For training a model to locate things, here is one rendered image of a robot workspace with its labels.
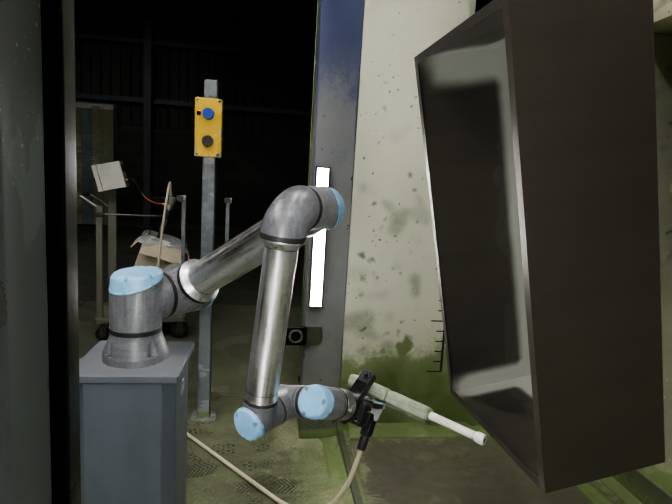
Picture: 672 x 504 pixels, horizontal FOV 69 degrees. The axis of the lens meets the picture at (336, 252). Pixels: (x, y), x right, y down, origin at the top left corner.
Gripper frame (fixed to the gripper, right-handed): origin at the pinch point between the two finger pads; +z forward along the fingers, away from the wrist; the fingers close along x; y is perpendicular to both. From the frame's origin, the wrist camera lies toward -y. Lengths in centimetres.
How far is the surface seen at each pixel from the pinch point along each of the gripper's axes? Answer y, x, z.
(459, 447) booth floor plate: 16, 2, 85
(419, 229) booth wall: -72, -31, 45
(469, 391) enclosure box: -12.1, 15.4, 35.7
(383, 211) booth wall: -73, -44, 30
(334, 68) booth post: -121, -65, -9
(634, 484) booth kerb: 1, 69, 94
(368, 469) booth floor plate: 33, -18, 44
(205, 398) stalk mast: 38, -107, 28
